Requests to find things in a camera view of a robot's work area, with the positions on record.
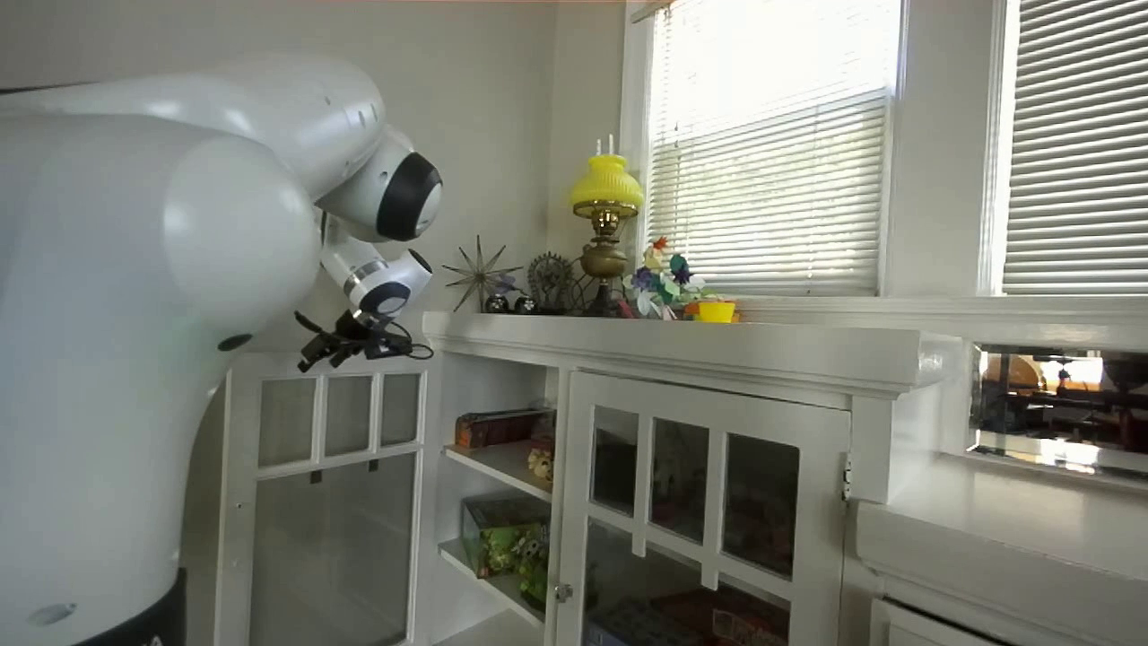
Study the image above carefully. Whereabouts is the wide white window blind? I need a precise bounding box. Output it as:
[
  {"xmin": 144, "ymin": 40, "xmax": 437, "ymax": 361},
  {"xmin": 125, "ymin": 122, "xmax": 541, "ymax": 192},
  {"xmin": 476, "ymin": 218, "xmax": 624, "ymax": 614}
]
[{"xmin": 647, "ymin": 0, "xmax": 903, "ymax": 297}]

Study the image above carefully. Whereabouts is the white display cabinet body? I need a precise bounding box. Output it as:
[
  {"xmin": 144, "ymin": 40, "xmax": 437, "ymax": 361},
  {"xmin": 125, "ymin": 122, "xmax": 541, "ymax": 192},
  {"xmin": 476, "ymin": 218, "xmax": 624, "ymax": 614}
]
[{"xmin": 419, "ymin": 304, "xmax": 967, "ymax": 646}]

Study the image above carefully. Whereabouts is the white window frame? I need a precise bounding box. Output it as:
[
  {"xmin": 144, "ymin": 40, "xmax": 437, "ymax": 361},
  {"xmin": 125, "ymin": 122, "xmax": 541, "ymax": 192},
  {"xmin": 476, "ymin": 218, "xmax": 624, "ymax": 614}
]
[{"xmin": 617, "ymin": 0, "xmax": 1148, "ymax": 323}]

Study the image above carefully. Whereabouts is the narrow white window blind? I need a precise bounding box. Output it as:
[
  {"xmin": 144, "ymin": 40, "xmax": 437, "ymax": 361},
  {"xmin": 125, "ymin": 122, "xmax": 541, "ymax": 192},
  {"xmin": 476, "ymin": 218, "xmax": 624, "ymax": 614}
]
[{"xmin": 997, "ymin": 0, "xmax": 1148, "ymax": 297}]

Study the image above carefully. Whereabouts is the colourful ceramic figurine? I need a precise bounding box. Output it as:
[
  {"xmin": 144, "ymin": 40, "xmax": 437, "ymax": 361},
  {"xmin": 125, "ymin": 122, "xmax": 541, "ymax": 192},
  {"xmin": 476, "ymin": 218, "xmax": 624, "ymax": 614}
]
[{"xmin": 617, "ymin": 233, "xmax": 702, "ymax": 323}]

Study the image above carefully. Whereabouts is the brown flat box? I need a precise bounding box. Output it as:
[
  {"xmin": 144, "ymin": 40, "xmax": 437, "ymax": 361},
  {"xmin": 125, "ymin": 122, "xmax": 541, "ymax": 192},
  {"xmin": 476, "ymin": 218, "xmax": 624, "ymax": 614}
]
[{"xmin": 452, "ymin": 406, "xmax": 556, "ymax": 455}]

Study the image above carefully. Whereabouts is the yellow shade brass oil lamp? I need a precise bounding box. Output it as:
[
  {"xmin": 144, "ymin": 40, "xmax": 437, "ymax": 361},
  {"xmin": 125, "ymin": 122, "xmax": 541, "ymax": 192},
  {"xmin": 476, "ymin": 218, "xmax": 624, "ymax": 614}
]
[{"xmin": 567, "ymin": 134, "xmax": 647, "ymax": 321}]

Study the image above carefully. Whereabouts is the grey round ornament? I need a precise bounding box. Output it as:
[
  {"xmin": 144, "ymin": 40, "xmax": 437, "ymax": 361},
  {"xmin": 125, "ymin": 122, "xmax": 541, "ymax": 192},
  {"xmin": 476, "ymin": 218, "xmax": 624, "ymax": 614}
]
[{"xmin": 528, "ymin": 252, "xmax": 592, "ymax": 321}]

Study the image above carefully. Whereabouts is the white glass-paned cabinet door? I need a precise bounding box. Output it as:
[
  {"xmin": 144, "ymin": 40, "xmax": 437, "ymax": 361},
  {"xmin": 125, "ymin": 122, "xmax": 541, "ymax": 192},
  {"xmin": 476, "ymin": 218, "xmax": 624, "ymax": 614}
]
[
  {"xmin": 213, "ymin": 351, "xmax": 433, "ymax": 646},
  {"xmin": 547, "ymin": 369, "xmax": 858, "ymax": 646}
]

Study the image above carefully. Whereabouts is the metal starburst ornament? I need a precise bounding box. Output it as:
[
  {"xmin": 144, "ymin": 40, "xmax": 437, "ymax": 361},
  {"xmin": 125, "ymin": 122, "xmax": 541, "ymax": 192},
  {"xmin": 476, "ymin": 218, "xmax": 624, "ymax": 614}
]
[{"xmin": 437, "ymin": 233, "xmax": 528, "ymax": 317}]

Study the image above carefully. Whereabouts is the mirrored wall panel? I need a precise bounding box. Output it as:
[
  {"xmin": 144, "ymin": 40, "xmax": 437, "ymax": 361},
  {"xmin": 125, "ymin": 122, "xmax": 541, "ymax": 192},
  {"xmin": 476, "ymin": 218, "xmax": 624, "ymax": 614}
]
[{"xmin": 966, "ymin": 340, "xmax": 1148, "ymax": 486}]

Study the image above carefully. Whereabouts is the green printed box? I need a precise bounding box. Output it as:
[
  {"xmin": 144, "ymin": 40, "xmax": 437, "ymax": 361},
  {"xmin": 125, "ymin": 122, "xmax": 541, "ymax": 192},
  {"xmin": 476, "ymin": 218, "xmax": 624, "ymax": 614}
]
[{"xmin": 458, "ymin": 489, "xmax": 556, "ymax": 611}]

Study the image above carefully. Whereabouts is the small dark figurine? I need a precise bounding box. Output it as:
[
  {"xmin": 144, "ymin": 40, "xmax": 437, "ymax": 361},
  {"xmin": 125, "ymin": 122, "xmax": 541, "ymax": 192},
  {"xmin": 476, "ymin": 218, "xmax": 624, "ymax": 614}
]
[{"xmin": 479, "ymin": 283, "xmax": 537, "ymax": 321}]

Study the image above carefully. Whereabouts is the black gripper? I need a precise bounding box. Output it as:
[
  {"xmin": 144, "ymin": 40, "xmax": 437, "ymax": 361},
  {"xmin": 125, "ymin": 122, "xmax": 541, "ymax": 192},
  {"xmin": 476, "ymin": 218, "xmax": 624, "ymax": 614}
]
[{"xmin": 290, "ymin": 304, "xmax": 416, "ymax": 376}]

